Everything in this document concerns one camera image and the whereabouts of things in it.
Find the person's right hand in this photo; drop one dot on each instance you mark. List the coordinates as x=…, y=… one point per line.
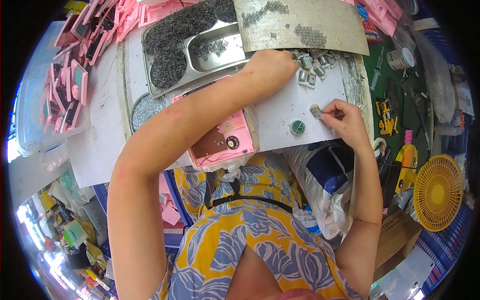
x=348, y=125

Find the person's left hand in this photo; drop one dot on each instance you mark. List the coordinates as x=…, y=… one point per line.
x=268, y=71

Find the person's left fingers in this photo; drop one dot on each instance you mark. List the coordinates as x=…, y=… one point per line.
x=291, y=59

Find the small silver motor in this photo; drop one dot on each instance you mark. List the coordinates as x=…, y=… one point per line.
x=315, y=111

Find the cluster of silver motors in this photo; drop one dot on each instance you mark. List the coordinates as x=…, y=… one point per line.
x=313, y=69

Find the grey board with small parts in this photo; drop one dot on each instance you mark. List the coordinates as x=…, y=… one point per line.
x=300, y=26

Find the white work board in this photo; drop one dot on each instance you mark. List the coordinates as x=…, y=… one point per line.
x=285, y=108

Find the round green gear part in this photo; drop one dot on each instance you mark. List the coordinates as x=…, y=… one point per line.
x=297, y=127

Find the metal tray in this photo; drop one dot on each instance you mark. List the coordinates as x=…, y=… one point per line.
x=221, y=48

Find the red printed package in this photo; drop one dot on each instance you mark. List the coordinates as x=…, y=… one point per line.
x=369, y=26

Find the clear syringe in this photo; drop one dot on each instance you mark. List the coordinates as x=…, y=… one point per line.
x=377, y=69

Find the pink toy casing with circuit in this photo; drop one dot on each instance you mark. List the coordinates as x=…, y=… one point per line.
x=225, y=140

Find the white round jar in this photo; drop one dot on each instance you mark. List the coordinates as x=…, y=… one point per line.
x=401, y=59

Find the yellow toy excavator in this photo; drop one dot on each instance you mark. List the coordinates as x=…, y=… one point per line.
x=386, y=118

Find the pile of dark springs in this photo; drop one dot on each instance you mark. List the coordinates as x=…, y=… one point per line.
x=168, y=41

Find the white and blue plastic bag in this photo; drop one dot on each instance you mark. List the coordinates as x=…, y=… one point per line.
x=326, y=180

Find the black soldering iron with spring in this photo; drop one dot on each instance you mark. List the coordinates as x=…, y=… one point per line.
x=416, y=105

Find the small pink brick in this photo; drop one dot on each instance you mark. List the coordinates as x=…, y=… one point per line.
x=408, y=137

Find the large clear plastic bag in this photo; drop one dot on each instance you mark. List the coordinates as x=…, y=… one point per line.
x=435, y=78

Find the round bowl of screws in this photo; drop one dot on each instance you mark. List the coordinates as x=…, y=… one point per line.
x=146, y=110

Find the yellow round toy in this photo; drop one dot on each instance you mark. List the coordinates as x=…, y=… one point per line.
x=407, y=165

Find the person's body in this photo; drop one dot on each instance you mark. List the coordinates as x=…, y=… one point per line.
x=232, y=232

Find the yellow fan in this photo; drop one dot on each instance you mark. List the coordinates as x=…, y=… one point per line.
x=438, y=193

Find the heap of pink toy casings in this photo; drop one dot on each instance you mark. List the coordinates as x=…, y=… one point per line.
x=82, y=63

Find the brown cardboard box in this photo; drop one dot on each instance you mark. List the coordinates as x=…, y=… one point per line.
x=397, y=240

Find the blue plastic crate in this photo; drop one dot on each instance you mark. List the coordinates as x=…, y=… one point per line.
x=446, y=243

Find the clear plastic storage bin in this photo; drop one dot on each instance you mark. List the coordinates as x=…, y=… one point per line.
x=32, y=112

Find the cluttered goods shelf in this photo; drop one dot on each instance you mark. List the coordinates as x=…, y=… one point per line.
x=63, y=232

